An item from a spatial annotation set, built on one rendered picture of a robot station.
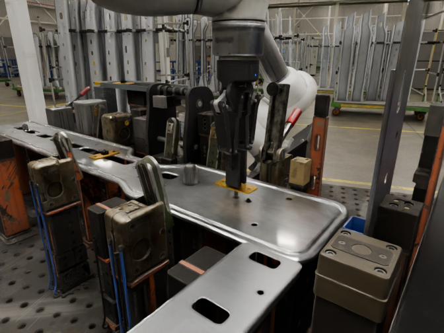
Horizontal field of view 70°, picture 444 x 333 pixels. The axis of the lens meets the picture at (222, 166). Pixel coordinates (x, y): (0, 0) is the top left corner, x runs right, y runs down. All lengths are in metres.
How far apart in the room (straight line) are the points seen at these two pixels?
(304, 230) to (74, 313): 0.58
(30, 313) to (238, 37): 0.77
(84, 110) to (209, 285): 0.96
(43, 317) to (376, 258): 0.74
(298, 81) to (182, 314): 1.10
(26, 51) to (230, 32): 4.11
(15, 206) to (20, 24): 3.51
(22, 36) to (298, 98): 3.72
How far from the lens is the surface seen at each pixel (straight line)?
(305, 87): 1.37
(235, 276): 0.44
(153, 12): 0.54
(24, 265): 1.12
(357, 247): 0.42
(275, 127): 0.74
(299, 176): 0.69
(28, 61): 4.57
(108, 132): 1.16
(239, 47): 0.55
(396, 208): 0.50
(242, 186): 0.64
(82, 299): 0.93
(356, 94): 7.56
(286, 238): 0.53
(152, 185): 0.53
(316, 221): 0.59
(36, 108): 4.61
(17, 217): 1.25
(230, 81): 0.56
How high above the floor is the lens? 1.28
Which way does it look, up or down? 19 degrees down
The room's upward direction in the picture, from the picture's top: straight up
